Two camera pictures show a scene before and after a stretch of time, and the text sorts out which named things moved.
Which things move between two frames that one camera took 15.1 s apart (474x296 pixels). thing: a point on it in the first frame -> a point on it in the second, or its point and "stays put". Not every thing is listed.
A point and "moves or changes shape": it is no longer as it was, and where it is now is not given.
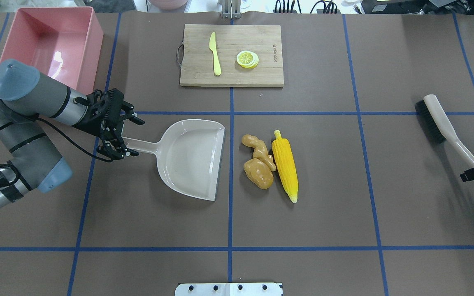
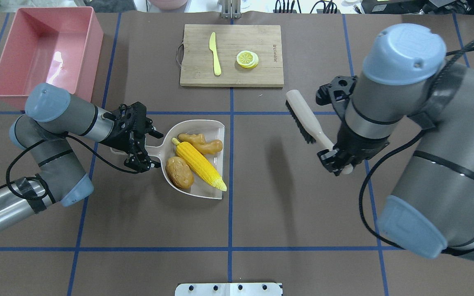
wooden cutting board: (197, 69) stays put
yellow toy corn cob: (284, 158) -> (200, 166)
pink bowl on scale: (169, 4) stays put
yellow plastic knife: (212, 47) stays put
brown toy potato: (259, 173) -> (179, 173)
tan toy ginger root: (260, 151) -> (199, 142)
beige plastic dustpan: (189, 153) stays put
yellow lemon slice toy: (247, 59) stays put
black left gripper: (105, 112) -> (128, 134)
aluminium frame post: (231, 9) stays put
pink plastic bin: (64, 43) stays put
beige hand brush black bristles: (430, 110) moves or changes shape
